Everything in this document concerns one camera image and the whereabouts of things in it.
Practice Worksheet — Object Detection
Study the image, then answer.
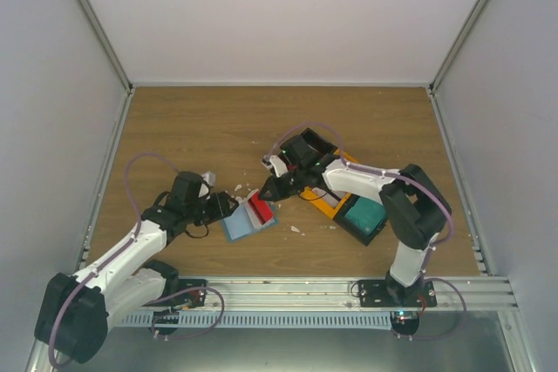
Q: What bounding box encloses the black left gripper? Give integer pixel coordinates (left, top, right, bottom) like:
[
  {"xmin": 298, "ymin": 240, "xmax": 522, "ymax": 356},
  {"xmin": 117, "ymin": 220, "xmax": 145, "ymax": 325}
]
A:
[{"xmin": 186, "ymin": 191, "xmax": 239, "ymax": 227}]

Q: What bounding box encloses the red credit card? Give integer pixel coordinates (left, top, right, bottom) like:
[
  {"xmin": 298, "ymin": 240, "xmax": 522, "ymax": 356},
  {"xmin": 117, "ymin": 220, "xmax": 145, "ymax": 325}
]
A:
[{"xmin": 248, "ymin": 194, "xmax": 274, "ymax": 224}]

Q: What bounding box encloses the blue card holder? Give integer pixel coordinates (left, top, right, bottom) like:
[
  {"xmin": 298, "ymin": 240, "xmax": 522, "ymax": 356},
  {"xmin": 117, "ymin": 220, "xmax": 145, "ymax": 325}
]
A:
[{"xmin": 221, "ymin": 201, "xmax": 278, "ymax": 242}]

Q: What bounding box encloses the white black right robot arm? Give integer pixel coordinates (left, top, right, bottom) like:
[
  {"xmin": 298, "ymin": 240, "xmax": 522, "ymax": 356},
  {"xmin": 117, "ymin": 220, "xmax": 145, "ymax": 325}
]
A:
[{"xmin": 259, "ymin": 134, "xmax": 454, "ymax": 307}]

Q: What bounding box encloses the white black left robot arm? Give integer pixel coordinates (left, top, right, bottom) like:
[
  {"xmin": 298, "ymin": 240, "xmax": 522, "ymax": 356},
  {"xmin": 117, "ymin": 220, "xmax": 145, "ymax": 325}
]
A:
[{"xmin": 34, "ymin": 172, "xmax": 240, "ymax": 369}]

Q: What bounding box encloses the orange bin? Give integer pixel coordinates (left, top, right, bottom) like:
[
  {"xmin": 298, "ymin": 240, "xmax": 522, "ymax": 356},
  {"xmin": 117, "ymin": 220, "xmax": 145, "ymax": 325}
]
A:
[{"xmin": 302, "ymin": 150, "xmax": 361, "ymax": 220}]

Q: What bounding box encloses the black bin near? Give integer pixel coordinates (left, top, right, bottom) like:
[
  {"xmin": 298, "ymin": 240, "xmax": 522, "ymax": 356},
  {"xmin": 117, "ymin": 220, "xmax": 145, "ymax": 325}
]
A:
[{"xmin": 334, "ymin": 195, "xmax": 390, "ymax": 247}]

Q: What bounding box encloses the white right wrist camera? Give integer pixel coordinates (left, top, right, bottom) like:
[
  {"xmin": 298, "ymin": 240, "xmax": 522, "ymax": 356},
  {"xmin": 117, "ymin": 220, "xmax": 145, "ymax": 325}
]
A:
[{"xmin": 262, "ymin": 154, "xmax": 289, "ymax": 178}]

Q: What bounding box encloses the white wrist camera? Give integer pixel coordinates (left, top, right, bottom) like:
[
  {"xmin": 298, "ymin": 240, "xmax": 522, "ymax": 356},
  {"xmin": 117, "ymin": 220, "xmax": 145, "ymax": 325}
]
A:
[
  {"xmin": 262, "ymin": 154, "xmax": 289, "ymax": 178},
  {"xmin": 199, "ymin": 172, "xmax": 216, "ymax": 198}
]

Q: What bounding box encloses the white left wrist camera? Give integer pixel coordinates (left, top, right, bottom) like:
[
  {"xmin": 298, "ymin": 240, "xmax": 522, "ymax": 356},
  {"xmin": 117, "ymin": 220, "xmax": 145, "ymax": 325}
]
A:
[{"xmin": 199, "ymin": 172, "xmax": 216, "ymax": 198}]

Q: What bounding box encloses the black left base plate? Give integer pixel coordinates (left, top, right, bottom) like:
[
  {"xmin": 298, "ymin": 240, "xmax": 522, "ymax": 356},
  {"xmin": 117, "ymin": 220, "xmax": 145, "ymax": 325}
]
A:
[{"xmin": 145, "ymin": 278, "xmax": 208, "ymax": 314}]

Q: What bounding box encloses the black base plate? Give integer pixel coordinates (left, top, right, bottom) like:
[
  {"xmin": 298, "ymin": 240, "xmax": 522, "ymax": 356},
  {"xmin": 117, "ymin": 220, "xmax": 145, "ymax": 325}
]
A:
[
  {"xmin": 145, "ymin": 278, "xmax": 208, "ymax": 314},
  {"xmin": 355, "ymin": 279, "xmax": 438, "ymax": 308}
]

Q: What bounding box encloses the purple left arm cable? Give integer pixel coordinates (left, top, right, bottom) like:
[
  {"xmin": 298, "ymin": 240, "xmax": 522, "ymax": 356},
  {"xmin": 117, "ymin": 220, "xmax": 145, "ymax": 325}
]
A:
[{"xmin": 47, "ymin": 152, "xmax": 188, "ymax": 368}]

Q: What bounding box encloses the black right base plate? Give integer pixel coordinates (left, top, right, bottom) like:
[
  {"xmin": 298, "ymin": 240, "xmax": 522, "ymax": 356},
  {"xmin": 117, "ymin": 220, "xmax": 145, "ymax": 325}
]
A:
[{"xmin": 355, "ymin": 279, "xmax": 438, "ymax": 308}]

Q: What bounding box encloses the grey slotted cable duct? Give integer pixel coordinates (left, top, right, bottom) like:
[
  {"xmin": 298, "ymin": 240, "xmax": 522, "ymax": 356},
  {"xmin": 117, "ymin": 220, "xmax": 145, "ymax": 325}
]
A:
[{"xmin": 117, "ymin": 310, "xmax": 393, "ymax": 329}]

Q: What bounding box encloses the aluminium front rail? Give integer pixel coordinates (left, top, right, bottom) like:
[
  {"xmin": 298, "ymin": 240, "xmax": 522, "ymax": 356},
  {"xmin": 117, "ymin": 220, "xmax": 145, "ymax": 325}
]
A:
[{"xmin": 121, "ymin": 274, "xmax": 518, "ymax": 308}]

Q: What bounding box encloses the aluminium frame post left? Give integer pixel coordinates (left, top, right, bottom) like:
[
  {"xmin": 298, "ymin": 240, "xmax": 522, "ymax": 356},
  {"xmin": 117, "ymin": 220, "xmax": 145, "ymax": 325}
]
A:
[{"xmin": 51, "ymin": 0, "xmax": 134, "ymax": 95}]

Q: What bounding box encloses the aluminium frame post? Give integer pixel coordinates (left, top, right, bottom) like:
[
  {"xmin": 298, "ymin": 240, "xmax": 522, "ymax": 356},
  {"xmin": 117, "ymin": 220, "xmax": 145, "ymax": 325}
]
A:
[
  {"xmin": 426, "ymin": 0, "xmax": 521, "ymax": 95},
  {"xmin": 51, "ymin": 0, "xmax": 134, "ymax": 95}
]

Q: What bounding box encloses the aluminium frame post right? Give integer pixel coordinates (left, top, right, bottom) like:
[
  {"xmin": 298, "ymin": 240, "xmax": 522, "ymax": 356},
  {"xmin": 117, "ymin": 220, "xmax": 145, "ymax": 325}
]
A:
[{"xmin": 426, "ymin": 0, "xmax": 521, "ymax": 95}]

